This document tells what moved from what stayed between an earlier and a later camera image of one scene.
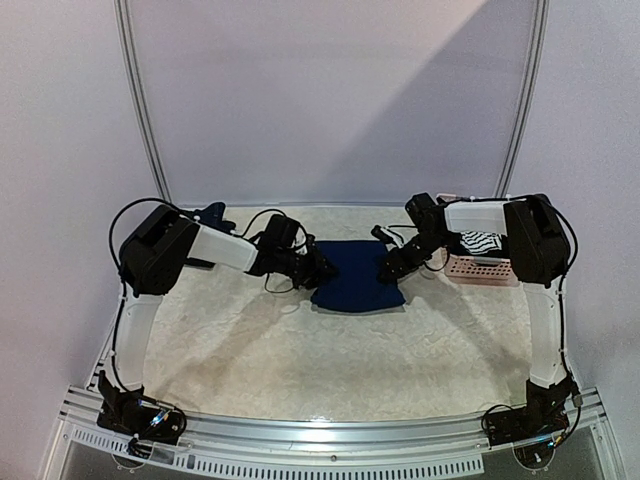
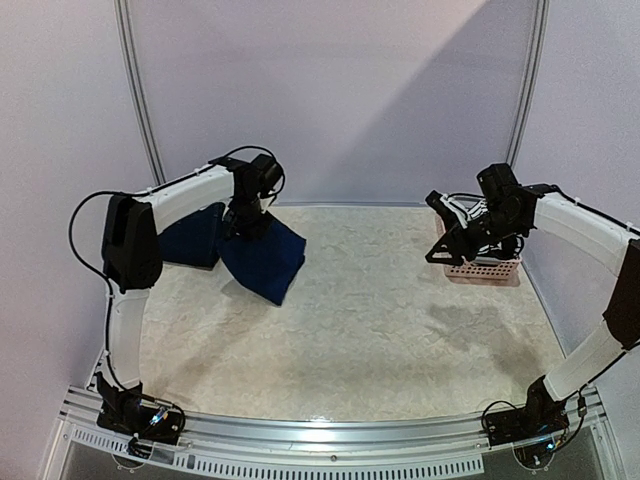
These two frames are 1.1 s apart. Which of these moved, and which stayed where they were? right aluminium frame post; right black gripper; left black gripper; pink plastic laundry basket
Moved: right black gripper; left black gripper
Stayed: pink plastic laundry basket; right aluminium frame post
